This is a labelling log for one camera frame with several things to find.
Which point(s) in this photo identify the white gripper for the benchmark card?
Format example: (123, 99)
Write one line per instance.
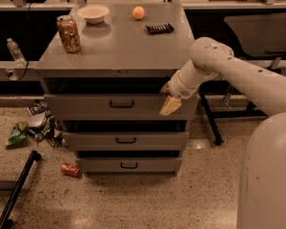
(180, 86)

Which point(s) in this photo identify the grey top drawer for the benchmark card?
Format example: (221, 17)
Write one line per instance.
(115, 107)

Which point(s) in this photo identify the grey drawer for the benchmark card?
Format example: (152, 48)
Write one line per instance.
(129, 165)
(115, 107)
(133, 141)

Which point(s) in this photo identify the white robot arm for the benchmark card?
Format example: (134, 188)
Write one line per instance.
(262, 184)

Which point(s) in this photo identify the grey metal drawer cabinet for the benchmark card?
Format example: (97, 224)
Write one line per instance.
(119, 56)

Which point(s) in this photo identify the grey middle drawer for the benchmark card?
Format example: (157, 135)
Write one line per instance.
(133, 141)

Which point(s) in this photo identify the grey bottom drawer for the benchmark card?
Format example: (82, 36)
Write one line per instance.
(129, 165)

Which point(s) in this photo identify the black chocolate bar pack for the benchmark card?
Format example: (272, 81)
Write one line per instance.
(158, 29)

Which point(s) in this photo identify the orange fruit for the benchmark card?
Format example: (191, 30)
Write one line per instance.
(138, 13)

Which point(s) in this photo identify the white paper bowl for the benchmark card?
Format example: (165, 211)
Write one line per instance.
(93, 14)

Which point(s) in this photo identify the gold soda can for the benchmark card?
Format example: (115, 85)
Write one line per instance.
(68, 33)

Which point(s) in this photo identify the crushed red soda can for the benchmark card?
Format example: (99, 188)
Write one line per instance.
(69, 169)

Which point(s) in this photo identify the pile of floor trash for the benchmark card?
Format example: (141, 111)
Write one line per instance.
(43, 126)

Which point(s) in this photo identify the black table leg left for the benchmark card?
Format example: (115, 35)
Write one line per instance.
(15, 187)

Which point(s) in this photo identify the green chip bag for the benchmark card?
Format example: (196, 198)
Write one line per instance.
(18, 133)

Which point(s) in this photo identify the clear plastic water bottle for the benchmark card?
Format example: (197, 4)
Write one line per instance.
(16, 53)

